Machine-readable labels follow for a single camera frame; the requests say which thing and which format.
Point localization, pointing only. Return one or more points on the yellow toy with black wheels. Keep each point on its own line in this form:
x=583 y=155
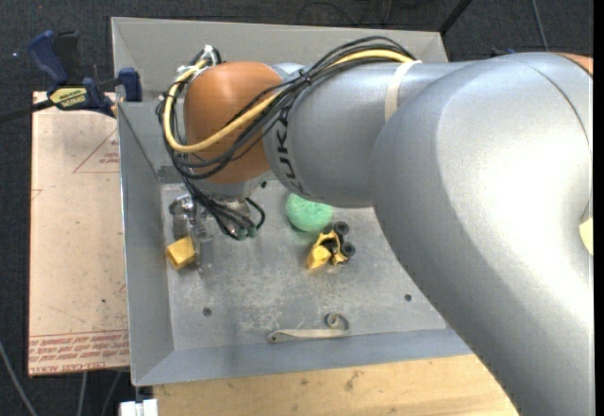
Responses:
x=325 y=250

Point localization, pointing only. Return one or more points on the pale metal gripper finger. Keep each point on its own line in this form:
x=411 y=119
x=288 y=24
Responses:
x=205 y=250
x=180 y=223

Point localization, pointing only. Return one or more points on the black cylinder on white bracket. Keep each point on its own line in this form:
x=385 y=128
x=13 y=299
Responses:
x=262 y=183

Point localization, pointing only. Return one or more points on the yellow block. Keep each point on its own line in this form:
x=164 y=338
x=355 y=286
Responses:
x=180 y=254

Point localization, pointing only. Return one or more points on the brown cardboard board, red print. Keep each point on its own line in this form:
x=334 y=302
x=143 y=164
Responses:
x=71 y=235

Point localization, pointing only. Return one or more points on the green sponge ball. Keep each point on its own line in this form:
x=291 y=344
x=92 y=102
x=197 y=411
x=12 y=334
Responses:
x=307 y=215

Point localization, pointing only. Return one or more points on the grey metal bin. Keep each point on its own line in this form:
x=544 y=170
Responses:
x=264 y=291

